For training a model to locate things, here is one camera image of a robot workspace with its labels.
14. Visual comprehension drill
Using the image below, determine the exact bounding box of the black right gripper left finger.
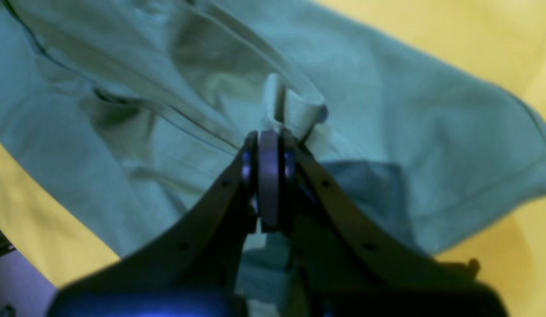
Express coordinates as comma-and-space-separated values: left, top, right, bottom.
60, 132, 269, 295

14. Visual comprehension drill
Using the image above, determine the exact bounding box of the green T-shirt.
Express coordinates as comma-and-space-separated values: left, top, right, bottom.
0, 0, 546, 317

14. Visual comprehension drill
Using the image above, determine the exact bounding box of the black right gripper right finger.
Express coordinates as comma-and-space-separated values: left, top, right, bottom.
269, 130, 487, 295

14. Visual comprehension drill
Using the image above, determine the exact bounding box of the yellow table cloth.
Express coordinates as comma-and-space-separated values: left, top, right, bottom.
0, 0, 546, 317

